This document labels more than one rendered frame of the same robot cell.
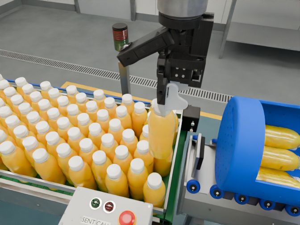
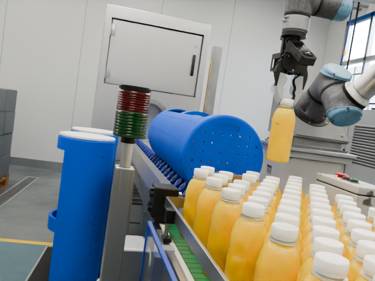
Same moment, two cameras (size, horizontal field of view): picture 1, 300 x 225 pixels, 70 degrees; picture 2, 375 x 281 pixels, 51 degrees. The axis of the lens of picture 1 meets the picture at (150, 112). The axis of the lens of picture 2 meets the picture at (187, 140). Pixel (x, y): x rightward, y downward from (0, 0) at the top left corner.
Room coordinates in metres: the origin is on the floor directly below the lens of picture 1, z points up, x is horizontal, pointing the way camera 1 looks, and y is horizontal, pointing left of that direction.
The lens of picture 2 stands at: (1.11, 0.87, 1.22)
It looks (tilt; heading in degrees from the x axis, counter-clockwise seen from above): 4 degrees down; 243
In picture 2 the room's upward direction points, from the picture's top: 8 degrees clockwise
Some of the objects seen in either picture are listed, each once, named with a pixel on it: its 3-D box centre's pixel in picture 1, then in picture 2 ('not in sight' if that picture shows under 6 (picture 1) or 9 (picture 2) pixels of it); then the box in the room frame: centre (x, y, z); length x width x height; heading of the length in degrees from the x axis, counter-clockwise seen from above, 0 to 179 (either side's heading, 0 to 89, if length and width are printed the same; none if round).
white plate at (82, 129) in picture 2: not in sight; (95, 131); (0.52, -1.51, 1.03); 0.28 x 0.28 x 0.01
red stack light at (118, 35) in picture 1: (120, 32); (133, 101); (0.86, 0.12, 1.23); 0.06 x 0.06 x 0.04
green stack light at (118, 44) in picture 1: (121, 43); (130, 124); (0.86, 0.12, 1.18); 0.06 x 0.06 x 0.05
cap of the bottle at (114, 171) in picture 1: (114, 171); (317, 188); (0.31, 0.10, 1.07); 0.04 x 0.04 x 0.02
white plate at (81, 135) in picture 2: not in sight; (87, 136); (0.65, -1.13, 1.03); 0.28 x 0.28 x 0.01
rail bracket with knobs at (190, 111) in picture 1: (189, 120); (164, 203); (0.62, -0.17, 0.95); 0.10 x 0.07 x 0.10; 167
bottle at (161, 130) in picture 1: (161, 131); (281, 132); (0.35, -0.03, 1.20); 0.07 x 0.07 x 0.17
